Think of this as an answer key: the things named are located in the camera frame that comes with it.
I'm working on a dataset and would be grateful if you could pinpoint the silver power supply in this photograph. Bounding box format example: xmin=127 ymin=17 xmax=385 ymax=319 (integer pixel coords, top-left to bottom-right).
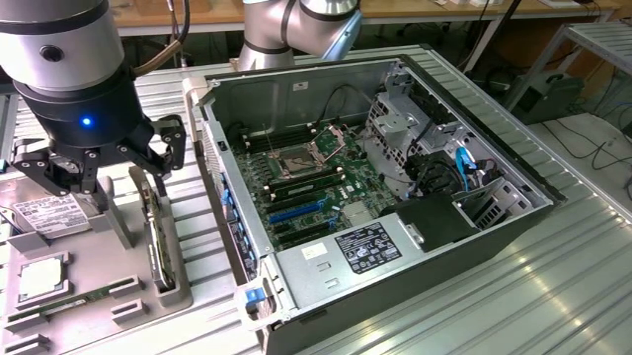
xmin=274 ymin=212 xmax=427 ymax=312

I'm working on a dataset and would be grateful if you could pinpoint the black looped wire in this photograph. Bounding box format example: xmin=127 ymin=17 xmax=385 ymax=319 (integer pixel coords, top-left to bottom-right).
xmin=317 ymin=84 xmax=373 ymax=127

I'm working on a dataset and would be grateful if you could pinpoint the metal slat shelf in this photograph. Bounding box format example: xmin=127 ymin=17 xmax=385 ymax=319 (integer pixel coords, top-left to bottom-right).
xmin=505 ymin=21 xmax=632 ymax=112

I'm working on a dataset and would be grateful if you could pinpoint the blue expansion slot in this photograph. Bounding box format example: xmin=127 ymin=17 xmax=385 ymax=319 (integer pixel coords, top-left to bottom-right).
xmin=269 ymin=205 xmax=324 ymax=225

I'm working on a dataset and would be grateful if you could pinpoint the silver chipset heatsink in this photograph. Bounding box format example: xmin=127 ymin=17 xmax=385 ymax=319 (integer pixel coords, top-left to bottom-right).
xmin=342 ymin=205 xmax=376 ymax=227

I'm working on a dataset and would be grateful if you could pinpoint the black expansion slot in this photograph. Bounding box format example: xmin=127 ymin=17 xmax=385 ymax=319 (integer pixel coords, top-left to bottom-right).
xmin=274 ymin=217 xmax=333 ymax=245
xmin=265 ymin=197 xmax=320 ymax=217

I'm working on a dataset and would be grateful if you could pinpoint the installed green RAM stick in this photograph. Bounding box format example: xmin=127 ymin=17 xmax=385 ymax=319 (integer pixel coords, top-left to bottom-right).
xmin=272 ymin=177 xmax=345 ymax=197

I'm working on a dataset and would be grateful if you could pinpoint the green motherboard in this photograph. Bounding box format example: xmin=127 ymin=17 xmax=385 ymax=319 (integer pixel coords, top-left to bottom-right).
xmin=230 ymin=121 xmax=403 ymax=253

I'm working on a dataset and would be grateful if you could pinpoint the silver CPU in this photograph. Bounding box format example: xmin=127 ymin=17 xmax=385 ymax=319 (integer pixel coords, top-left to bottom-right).
xmin=18 ymin=258 xmax=69 ymax=297

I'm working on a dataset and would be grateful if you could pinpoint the black box device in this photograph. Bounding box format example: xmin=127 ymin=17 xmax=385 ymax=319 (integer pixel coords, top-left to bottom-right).
xmin=513 ymin=72 xmax=587 ymax=125

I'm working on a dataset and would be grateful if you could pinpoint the blue wire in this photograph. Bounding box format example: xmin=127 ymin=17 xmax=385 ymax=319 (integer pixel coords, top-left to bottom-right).
xmin=456 ymin=146 xmax=479 ymax=193

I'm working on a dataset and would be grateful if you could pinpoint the metal socket cover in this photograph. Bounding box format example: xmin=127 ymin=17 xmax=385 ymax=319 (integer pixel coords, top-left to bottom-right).
xmin=306 ymin=124 xmax=350 ymax=166

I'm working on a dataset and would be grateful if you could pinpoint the CPU socket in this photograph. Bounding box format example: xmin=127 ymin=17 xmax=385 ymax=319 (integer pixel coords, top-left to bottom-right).
xmin=269 ymin=146 xmax=333 ymax=179

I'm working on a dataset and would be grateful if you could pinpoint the silver hard disk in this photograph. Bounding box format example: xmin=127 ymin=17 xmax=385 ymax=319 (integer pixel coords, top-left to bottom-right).
xmin=0 ymin=168 xmax=97 ymax=240

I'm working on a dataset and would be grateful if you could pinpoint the green graphics card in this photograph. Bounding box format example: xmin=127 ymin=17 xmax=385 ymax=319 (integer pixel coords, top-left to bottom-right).
xmin=138 ymin=180 xmax=181 ymax=294

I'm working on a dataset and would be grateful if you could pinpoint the loose green RAM stick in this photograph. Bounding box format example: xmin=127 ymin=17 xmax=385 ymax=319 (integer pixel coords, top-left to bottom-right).
xmin=7 ymin=286 xmax=113 ymax=322

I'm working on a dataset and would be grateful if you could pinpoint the hanging cable with connector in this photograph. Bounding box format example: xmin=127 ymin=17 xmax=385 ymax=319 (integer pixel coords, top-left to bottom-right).
xmin=166 ymin=0 xmax=193 ymax=68

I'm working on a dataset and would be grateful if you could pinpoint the wooden desk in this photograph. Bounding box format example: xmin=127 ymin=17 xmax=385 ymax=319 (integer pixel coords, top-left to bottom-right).
xmin=115 ymin=0 xmax=619 ymax=84

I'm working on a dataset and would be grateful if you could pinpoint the black plastic shroud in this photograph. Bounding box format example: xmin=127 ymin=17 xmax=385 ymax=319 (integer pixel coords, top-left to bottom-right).
xmin=378 ymin=192 xmax=481 ymax=253

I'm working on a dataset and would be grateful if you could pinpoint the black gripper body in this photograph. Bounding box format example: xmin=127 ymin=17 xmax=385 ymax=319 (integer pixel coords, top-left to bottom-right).
xmin=12 ymin=66 xmax=155 ymax=168

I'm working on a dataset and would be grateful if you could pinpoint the black RAM slot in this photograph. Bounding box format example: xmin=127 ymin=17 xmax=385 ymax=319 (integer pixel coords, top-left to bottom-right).
xmin=245 ymin=135 xmax=312 ymax=154
xmin=242 ymin=126 xmax=317 ymax=144

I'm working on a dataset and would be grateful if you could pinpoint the silver drive cage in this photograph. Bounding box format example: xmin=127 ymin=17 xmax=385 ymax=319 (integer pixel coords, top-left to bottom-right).
xmin=364 ymin=90 xmax=447 ymax=201

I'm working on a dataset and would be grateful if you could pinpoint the thin locking lever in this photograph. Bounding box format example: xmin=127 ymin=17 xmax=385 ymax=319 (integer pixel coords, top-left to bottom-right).
xmin=264 ymin=124 xmax=278 ymax=156

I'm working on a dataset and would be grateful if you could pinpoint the silver disk bay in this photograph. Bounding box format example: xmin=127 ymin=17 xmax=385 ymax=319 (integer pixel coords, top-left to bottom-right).
xmin=452 ymin=177 xmax=540 ymax=231

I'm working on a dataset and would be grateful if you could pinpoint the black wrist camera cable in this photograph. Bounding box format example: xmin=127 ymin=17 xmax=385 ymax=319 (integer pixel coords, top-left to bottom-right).
xmin=131 ymin=0 xmax=193 ymax=77

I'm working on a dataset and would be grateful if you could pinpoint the grey parts rack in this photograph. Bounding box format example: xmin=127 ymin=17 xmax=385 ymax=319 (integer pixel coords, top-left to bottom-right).
xmin=0 ymin=176 xmax=195 ymax=355

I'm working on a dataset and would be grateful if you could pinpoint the open black PC case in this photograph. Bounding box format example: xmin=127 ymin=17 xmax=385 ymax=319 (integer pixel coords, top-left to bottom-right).
xmin=181 ymin=53 xmax=568 ymax=355

